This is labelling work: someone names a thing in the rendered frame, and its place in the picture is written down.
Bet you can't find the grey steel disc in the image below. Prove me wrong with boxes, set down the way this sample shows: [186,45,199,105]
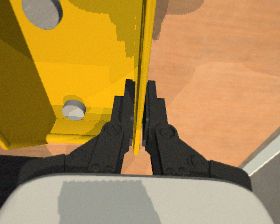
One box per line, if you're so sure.
[22,0,63,30]
[62,100,86,121]

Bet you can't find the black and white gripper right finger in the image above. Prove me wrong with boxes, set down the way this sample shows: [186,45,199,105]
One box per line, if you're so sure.
[142,80,252,191]

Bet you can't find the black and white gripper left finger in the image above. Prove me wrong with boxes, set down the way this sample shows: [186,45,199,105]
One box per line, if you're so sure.
[17,79,135,187]

